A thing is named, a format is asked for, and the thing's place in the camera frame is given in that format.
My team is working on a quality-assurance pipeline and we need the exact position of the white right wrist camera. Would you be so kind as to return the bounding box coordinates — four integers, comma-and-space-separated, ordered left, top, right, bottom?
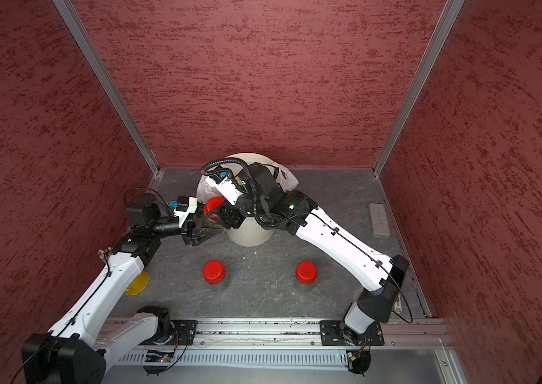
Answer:
205, 172, 243, 206

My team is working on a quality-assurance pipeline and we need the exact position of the red lid jar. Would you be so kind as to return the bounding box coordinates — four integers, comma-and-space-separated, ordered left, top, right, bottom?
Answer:
204, 196, 226, 227
202, 260, 229, 291
294, 261, 317, 291

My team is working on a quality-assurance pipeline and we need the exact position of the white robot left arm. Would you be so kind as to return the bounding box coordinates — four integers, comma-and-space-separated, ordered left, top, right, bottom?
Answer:
20, 190, 218, 383

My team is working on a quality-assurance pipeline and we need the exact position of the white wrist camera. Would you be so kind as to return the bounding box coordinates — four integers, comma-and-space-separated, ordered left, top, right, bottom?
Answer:
205, 172, 243, 206
167, 196, 198, 228

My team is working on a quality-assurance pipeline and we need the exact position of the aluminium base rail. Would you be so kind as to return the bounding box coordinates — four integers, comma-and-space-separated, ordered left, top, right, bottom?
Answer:
102, 316, 452, 349

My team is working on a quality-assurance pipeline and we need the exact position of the grey rectangular pad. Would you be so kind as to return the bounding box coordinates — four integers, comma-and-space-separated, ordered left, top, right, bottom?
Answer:
368, 203, 391, 238

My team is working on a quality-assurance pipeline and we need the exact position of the white printed bin liner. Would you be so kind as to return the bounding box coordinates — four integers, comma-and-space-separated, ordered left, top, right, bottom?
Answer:
197, 162, 299, 203

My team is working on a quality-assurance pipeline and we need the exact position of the yellow pencil cup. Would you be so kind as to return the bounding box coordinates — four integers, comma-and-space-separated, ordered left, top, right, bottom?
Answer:
124, 271, 149, 296

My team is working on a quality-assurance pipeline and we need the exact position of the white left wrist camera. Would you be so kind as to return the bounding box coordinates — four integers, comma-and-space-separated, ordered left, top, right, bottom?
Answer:
167, 196, 198, 228

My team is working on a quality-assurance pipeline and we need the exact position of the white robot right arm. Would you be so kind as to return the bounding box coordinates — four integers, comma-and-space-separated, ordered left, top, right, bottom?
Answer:
204, 190, 410, 336

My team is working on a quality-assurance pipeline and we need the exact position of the black corrugated cable conduit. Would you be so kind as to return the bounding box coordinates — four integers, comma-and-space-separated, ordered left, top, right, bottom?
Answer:
200, 157, 296, 230

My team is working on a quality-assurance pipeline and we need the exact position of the cream plastic trash bin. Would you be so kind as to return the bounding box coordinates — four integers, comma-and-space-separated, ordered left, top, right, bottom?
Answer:
226, 153, 274, 247

